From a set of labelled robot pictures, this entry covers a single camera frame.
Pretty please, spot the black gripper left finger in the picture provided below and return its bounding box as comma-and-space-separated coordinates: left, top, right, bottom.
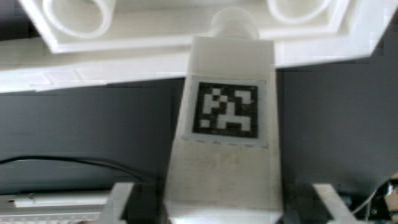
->
100, 181, 167, 224

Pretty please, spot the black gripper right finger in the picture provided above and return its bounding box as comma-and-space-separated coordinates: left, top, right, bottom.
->
283, 183, 358, 224

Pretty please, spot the white table leg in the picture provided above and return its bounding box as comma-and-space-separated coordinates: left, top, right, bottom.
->
164, 7, 283, 224

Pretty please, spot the white square table top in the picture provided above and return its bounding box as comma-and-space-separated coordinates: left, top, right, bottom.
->
0, 0, 398, 93

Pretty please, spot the white keyboard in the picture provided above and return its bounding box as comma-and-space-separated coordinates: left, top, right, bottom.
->
0, 190, 111, 224

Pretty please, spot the black desk cable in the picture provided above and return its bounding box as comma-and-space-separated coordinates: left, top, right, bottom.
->
0, 155, 157, 184

